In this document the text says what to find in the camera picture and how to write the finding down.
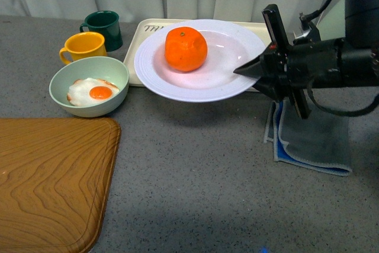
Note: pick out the white round plate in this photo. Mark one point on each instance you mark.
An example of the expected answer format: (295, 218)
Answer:
(230, 45)

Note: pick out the wooden cutting board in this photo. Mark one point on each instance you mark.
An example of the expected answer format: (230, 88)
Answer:
(55, 179)

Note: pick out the beige bear serving tray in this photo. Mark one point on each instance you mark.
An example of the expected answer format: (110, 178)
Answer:
(133, 57)

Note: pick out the yellow mug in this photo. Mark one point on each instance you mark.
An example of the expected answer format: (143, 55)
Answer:
(82, 45)

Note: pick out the light green bowl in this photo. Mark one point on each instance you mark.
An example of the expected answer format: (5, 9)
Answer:
(98, 67)

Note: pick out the dark green mug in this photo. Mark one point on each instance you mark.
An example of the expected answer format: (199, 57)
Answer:
(107, 24)

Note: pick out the grey blue folded cloth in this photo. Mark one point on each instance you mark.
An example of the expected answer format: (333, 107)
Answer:
(320, 143)

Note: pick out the toy fried egg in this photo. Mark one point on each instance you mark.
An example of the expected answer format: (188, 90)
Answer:
(90, 91)

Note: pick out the orange mandarin fruit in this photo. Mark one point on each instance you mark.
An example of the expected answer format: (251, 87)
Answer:
(185, 49)

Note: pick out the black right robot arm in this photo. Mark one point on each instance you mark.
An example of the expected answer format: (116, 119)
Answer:
(294, 70)

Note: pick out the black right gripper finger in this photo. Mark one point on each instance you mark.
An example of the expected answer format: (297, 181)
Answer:
(268, 86)
(253, 69)

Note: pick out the clear acrylic cup rack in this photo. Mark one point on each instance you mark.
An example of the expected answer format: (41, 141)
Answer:
(331, 23)

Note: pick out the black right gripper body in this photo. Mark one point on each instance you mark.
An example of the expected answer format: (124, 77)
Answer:
(275, 61)

